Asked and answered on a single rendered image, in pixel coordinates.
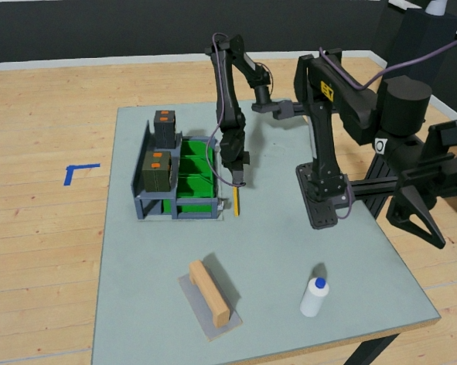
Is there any white bottle with blue cap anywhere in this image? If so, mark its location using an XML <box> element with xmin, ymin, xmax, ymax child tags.
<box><xmin>299</xmin><ymin>278</ymin><xmax>329</xmax><ymax>317</ymax></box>

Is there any sanding float with tan handle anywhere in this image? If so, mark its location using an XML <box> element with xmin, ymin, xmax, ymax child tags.
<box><xmin>177</xmin><ymin>260</ymin><xmax>243</xmax><ymax>342</ymax></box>

